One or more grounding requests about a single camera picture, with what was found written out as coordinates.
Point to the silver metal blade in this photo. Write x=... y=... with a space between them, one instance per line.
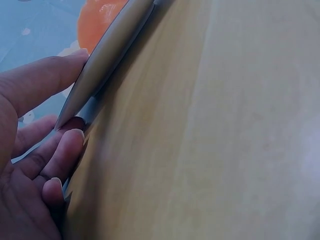
x=110 y=47

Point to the orange round object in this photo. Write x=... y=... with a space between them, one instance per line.
x=96 y=23

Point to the person's left hand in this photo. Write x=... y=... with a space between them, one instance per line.
x=17 y=175

